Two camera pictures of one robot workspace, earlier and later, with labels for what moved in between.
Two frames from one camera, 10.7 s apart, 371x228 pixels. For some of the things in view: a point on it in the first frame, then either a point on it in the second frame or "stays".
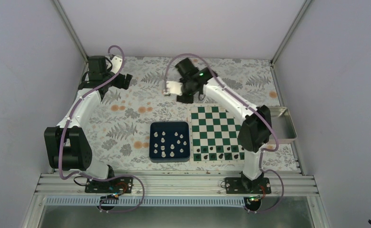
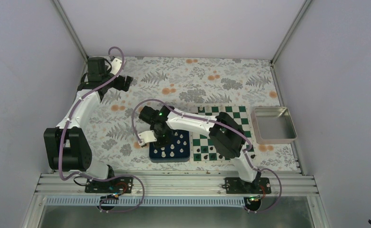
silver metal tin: (282, 123) stays
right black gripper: (190, 99) to (164, 142)
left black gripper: (120, 83) stays
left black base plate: (123, 185) stays
